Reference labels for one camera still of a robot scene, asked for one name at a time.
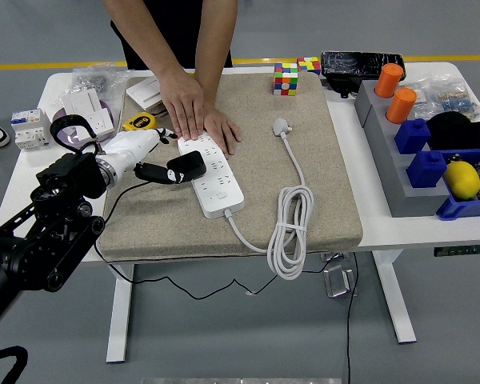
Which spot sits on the blue plastic bin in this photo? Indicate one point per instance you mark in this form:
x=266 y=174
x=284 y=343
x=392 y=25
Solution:
x=452 y=208

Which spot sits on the orange cylinder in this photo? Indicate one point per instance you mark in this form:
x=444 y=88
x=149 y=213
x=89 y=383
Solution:
x=389 y=80
x=401 y=106

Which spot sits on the white socket panel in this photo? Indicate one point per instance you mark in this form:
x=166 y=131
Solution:
x=100 y=122

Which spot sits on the white wall switch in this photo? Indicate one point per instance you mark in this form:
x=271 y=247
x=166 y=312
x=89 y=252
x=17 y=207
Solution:
x=142 y=91

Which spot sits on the large silver bracket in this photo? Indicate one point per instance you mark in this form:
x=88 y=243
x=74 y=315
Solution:
x=338 y=282

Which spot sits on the grey stepped block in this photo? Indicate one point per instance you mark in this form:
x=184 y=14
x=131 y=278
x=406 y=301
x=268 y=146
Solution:
x=388 y=160

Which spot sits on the blue block with knob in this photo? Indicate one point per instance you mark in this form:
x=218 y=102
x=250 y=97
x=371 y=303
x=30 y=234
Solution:
x=426 y=170
x=412 y=136

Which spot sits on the white switch panel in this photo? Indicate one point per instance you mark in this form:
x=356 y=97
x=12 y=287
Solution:
x=82 y=102

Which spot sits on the white circuit breaker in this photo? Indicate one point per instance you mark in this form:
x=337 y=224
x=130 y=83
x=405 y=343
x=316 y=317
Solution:
x=28 y=128

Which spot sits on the clear bag of screws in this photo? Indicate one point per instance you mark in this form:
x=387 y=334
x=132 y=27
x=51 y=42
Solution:
x=92 y=80

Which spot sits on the white table leg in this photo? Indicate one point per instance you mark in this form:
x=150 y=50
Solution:
x=392 y=296
x=120 y=312

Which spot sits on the person's left hand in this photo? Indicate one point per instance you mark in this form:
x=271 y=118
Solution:
x=224 y=130

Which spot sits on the yellow lemon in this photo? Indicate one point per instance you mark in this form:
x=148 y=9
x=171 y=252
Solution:
x=462 y=180

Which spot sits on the person's torso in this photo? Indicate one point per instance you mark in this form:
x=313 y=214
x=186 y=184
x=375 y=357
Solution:
x=180 y=28

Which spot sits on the person's left forearm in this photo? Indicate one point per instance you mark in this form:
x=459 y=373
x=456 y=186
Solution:
x=216 y=48

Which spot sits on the small silver bracket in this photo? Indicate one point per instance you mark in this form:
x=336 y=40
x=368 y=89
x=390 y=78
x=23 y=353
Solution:
x=334 y=257

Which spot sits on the grey-brown mat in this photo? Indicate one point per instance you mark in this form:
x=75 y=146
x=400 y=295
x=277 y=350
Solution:
x=256 y=188

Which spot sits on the yellow black tape measure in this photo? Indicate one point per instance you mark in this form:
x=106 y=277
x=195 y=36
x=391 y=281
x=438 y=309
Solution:
x=138 y=120

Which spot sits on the black plug adapter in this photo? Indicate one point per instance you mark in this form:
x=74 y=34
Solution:
x=188 y=162

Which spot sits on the lilac bowl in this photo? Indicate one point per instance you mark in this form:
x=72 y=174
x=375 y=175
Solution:
x=76 y=138

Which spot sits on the black table control panel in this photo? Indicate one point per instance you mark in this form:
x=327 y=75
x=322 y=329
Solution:
x=458 y=250

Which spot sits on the person's right forearm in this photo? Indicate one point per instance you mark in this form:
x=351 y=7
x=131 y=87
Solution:
x=142 y=32

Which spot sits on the small colourful puzzle cube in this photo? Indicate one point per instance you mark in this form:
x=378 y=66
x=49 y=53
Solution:
x=309 y=64

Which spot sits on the person's right hand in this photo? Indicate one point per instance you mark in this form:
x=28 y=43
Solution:
x=185 y=103

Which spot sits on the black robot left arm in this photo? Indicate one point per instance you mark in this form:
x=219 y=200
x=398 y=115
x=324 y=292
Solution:
x=44 y=240

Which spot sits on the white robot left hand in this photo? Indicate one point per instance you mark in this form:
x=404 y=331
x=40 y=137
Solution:
x=128 y=150

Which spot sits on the large colourful puzzle cube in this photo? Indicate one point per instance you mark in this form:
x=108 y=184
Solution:
x=286 y=80

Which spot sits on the clear bag of components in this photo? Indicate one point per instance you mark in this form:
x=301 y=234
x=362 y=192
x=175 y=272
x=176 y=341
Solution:
x=452 y=98

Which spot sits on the black film-wrapped box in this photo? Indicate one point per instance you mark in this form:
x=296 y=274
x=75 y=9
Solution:
x=356 y=64

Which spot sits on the white power strip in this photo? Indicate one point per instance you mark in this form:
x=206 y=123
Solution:
x=224 y=200

